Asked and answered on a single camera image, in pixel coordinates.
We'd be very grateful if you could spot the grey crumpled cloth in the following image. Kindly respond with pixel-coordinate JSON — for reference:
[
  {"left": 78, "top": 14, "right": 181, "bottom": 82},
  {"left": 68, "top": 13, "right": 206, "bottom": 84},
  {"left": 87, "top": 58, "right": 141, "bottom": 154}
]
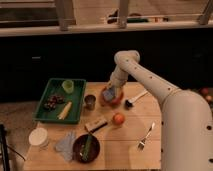
[{"left": 55, "top": 131, "right": 76, "bottom": 162}]

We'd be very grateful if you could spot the orange fruit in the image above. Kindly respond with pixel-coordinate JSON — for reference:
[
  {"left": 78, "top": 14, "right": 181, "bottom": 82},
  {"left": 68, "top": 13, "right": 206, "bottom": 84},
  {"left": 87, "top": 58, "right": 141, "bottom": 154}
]
[{"left": 112, "top": 113, "right": 125, "bottom": 125}]

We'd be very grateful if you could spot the green plastic tray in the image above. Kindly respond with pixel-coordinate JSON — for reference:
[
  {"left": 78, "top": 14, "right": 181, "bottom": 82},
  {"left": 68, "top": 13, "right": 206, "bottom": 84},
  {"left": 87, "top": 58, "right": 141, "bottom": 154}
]
[{"left": 34, "top": 78, "right": 86, "bottom": 124}]

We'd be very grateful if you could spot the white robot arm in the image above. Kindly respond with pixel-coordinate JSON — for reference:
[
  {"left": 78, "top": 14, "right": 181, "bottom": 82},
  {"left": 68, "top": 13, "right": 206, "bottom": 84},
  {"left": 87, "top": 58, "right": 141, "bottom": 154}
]
[{"left": 110, "top": 50, "right": 213, "bottom": 171}]

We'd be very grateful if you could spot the green vegetable stick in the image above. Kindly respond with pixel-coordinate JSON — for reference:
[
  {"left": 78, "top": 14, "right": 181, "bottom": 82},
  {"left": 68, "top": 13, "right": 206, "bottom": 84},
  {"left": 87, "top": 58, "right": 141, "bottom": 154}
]
[{"left": 82, "top": 134, "right": 92, "bottom": 161}]

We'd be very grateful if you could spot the green plastic cup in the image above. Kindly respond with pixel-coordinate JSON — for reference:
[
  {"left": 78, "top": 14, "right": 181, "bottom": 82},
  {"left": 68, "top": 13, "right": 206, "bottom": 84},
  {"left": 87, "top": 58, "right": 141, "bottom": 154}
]
[{"left": 62, "top": 80, "right": 74, "bottom": 94}]

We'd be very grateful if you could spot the black stand left edge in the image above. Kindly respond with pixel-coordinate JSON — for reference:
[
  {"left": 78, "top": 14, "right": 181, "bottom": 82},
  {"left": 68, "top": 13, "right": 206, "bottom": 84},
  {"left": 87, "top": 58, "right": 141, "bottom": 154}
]
[{"left": 0, "top": 124, "right": 10, "bottom": 171}]

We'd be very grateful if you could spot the blue sponge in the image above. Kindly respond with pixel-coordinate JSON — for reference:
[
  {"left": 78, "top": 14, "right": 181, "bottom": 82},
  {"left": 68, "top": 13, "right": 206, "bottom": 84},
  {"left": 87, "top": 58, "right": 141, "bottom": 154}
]
[{"left": 102, "top": 88, "right": 115, "bottom": 101}]

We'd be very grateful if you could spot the wooden block brush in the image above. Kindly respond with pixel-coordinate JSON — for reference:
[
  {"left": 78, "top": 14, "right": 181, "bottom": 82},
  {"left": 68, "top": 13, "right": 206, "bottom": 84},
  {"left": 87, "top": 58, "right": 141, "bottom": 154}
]
[{"left": 85, "top": 120, "right": 108, "bottom": 133}]

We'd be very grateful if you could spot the dark grapes bunch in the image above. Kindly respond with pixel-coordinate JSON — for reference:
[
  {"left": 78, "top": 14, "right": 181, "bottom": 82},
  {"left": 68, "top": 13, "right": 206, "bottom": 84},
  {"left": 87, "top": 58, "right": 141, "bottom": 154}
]
[{"left": 43, "top": 95, "right": 65, "bottom": 111}]

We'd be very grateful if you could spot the white lidded container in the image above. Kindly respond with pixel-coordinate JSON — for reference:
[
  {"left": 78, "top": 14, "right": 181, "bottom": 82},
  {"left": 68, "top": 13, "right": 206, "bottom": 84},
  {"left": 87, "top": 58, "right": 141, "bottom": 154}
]
[{"left": 28, "top": 127, "right": 49, "bottom": 148}]

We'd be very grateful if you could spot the red bowl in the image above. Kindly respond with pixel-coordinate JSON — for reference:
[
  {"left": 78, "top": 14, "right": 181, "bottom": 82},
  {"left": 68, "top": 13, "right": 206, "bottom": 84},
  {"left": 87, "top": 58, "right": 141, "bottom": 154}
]
[{"left": 99, "top": 86, "right": 123, "bottom": 106}]

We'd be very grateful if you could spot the small metal cup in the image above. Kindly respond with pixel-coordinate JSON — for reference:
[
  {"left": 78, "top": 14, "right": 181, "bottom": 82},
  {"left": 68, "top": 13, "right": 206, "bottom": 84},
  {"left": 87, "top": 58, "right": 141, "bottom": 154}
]
[{"left": 84, "top": 94, "right": 96, "bottom": 110}]

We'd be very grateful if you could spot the dark brown plate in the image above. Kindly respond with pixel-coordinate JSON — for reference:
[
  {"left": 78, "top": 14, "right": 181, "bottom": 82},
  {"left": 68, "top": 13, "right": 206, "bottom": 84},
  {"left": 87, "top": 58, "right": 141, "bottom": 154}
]
[{"left": 73, "top": 134, "right": 100, "bottom": 163}]

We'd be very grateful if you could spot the metal fork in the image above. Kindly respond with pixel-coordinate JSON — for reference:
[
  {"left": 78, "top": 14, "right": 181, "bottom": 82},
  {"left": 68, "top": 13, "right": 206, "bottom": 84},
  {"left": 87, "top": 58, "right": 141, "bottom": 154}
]
[{"left": 138, "top": 122, "right": 155, "bottom": 150}]

